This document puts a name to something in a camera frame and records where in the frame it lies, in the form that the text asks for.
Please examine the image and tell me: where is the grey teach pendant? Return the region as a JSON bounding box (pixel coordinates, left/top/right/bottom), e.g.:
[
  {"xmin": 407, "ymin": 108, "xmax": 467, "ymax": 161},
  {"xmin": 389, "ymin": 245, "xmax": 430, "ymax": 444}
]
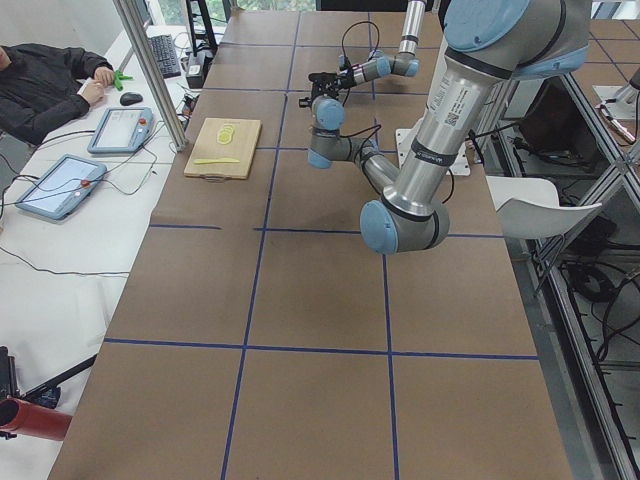
[
  {"xmin": 87, "ymin": 107, "xmax": 154, "ymax": 155},
  {"xmin": 16, "ymin": 154, "xmax": 107, "ymax": 221}
]

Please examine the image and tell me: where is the red cylinder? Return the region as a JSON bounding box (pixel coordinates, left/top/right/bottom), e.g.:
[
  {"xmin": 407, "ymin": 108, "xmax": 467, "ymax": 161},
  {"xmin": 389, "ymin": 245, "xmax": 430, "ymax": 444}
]
[{"xmin": 1, "ymin": 398, "xmax": 72, "ymax": 441}]

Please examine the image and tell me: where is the black keyboard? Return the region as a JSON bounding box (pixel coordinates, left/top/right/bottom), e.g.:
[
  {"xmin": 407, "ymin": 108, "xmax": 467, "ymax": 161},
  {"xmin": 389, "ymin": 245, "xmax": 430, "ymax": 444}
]
[{"xmin": 148, "ymin": 34, "xmax": 181, "ymax": 78}]

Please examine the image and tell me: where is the white plastic chair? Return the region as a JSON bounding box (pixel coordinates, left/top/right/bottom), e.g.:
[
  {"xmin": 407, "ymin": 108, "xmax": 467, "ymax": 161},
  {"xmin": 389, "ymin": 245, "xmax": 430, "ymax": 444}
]
[{"xmin": 486, "ymin": 176, "xmax": 602, "ymax": 240}]

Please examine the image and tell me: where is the yellow plastic knife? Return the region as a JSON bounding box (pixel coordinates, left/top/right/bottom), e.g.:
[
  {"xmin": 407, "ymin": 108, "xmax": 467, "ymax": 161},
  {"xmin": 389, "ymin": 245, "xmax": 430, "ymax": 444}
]
[{"xmin": 193, "ymin": 157, "xmax": 240, "ymax": 165}]

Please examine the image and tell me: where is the bamboo cutting board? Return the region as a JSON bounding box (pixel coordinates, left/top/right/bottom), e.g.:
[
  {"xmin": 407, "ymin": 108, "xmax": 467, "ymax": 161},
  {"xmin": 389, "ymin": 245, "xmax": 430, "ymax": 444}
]
[{"xmin": 184, "ymin": 118, "xmax": 262, "ymax": 180}]

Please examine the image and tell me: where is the grey teach pendant far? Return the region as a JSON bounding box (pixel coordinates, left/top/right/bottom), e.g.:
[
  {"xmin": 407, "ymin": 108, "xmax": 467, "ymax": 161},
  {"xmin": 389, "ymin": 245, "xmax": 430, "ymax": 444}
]
[{"xmin": 87, "ymin": 107, "xmax": 154, "ymax": 155}]

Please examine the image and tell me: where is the black computer mouse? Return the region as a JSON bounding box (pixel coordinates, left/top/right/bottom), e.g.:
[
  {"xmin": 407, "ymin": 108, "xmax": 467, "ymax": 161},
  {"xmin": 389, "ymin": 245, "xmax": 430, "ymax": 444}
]
[{"xmin": 119, "ymin": 92, "xmax": 143, "ymax": 106}]

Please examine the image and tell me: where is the grey teach pendant near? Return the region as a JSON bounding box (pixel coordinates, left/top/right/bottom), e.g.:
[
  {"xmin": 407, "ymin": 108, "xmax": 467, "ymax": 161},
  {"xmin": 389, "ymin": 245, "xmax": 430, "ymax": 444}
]
[{"xmin": 16, "ymin": 154, "xmax": 107, "ymax": 221}]

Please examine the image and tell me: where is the green plastic clamp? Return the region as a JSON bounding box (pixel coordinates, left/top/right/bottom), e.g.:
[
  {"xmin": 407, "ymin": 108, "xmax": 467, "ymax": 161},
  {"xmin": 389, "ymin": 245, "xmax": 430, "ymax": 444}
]
[{"xmin": 113, "ymin": 70, "xmax": 133, "ymax": 91}]

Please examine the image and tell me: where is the aluminium frame post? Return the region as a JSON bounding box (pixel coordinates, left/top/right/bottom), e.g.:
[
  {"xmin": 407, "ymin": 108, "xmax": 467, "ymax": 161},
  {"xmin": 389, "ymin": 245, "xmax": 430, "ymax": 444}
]
[{"xmin": 113, "ymin": 0, "xmax": 187, "ymax": 152}]

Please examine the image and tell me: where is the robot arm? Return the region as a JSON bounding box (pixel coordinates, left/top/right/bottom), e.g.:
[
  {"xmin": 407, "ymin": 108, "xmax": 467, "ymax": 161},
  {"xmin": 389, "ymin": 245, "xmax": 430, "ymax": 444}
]
[
  {"xmin": 299, "ymin": 0, "xmax": 591, "ymax": 255},
  {"xmin": 300, "ymin": 0, "xmax": 434, "ymax": 107}
]

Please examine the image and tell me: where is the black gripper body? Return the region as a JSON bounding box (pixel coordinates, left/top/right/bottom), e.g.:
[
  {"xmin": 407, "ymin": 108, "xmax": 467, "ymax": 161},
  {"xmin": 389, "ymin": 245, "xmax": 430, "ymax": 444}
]
[
  {"xmin": 308, "ymin": 72, "xmax": 356, "ymax": 98},
  {"xmin": 298, "ymin": 93, "xmax": 330, "ymax": 108}
]

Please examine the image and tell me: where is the seated person black jacket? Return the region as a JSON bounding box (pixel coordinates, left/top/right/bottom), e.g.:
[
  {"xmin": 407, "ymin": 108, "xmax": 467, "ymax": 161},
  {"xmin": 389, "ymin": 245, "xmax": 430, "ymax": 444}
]
[{"xmin": 1, "ymin": 43, "xmax": 115, "ymax": 145}]

